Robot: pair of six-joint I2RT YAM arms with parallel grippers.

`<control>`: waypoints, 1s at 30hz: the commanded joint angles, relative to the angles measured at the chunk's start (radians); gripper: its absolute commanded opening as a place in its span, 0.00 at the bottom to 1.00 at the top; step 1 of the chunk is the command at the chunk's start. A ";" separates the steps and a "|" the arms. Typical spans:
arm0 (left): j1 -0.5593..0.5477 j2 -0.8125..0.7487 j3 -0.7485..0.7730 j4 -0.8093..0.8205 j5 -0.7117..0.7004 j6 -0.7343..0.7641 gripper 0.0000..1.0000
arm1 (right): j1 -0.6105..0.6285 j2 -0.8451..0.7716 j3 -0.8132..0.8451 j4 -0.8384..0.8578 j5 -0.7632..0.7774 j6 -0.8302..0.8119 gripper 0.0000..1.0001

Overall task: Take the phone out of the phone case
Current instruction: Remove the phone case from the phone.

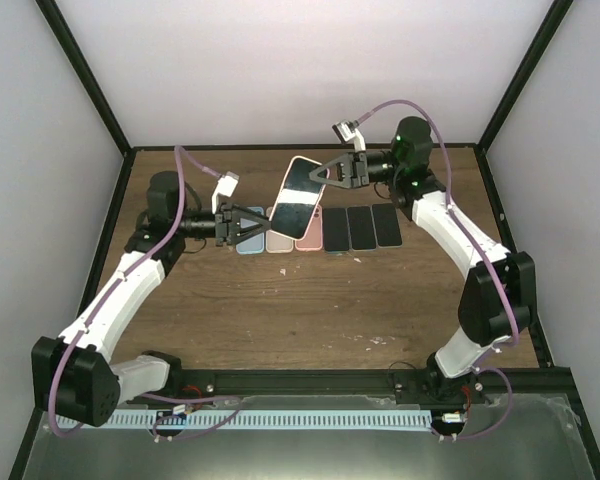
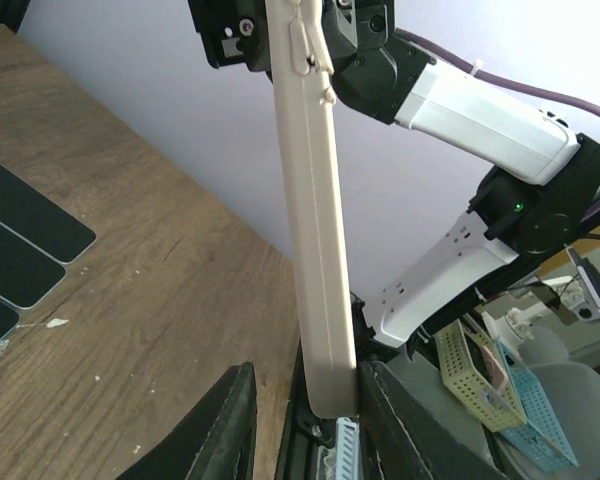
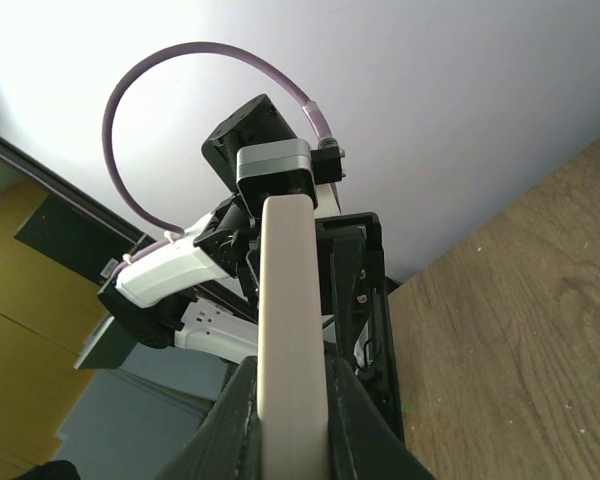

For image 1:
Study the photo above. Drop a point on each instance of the green phone from beige case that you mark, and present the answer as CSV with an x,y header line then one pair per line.
x,y
361,228

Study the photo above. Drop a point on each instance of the black frame post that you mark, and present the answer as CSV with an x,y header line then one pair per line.
x,y
540,42
71,49

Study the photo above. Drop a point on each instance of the black frame post right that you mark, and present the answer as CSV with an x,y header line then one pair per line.
x,y
540,42

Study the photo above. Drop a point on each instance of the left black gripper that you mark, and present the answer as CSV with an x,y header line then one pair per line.
x,y
226,223

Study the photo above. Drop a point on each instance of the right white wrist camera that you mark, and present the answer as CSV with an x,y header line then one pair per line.
x,y
349,132

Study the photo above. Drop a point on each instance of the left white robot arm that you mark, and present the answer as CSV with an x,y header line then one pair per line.
x,y
73,375

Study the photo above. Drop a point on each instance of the black frame post left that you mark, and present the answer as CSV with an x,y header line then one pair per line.
x,y
71,49

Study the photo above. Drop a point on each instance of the silver phone from blue case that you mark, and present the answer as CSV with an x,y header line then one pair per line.
x,y
386,225

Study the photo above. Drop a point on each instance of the pink phone case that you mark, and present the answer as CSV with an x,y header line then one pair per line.
x,y
313,239

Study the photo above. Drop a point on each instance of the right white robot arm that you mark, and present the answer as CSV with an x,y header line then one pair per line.
x,y
498,300

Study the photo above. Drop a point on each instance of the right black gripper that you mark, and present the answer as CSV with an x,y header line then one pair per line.
x,y
349,166

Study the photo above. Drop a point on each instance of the black front rail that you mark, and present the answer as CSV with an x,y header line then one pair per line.
x,y
407,385

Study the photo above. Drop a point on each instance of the blue cased phone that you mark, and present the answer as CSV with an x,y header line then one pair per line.
x,y
253,245

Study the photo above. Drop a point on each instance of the black screen phone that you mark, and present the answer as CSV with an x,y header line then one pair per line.
x,y
335,230

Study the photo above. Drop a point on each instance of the light blue slotted strip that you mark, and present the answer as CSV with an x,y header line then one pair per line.
x,y
382,420

